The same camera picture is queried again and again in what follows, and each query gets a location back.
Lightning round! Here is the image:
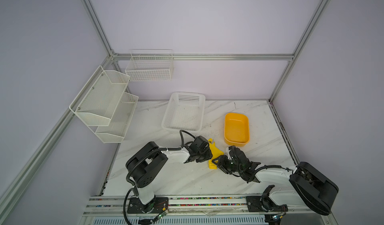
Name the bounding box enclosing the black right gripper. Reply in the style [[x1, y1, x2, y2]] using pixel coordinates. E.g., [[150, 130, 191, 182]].
[[211, 155, 243, 174]]

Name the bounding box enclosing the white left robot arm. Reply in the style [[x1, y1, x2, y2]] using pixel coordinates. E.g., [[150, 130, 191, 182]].
[[126, 136, 213, 206]]

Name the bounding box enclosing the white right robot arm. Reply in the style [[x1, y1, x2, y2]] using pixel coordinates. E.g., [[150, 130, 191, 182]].
[[212, 146, 339, 216]]

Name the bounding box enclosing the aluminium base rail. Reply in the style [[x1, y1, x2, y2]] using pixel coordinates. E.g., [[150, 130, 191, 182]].
[[80, 195, 338, 225]]

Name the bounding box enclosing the white mesh upper wall shelf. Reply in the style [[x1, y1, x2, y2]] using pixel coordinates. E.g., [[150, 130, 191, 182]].
[[69, 69, 130, 126]]

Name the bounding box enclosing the white perforated plastic basket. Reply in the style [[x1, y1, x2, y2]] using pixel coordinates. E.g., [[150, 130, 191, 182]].
[[162, 92, 206, 132]]

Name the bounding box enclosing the white mesh lower wall shelf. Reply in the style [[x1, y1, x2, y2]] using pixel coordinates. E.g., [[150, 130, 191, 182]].
[[96, 92, 139, 143]]

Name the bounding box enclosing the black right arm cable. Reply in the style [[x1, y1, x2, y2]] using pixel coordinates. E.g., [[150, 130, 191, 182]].
[[227, 146, 296, 178]]

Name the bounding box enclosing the white mesh wall shelf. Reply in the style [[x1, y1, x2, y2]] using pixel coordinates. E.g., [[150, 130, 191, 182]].
[[96, 92, 139, 143], [69, 69, 130, 126]]

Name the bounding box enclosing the yellow plastic tray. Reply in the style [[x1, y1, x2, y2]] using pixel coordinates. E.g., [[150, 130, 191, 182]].
[[224, 113, 250, 147]]

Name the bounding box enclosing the white wire wall basket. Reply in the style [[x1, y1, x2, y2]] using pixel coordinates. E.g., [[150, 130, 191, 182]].
[[125, 49, 174, 82]]

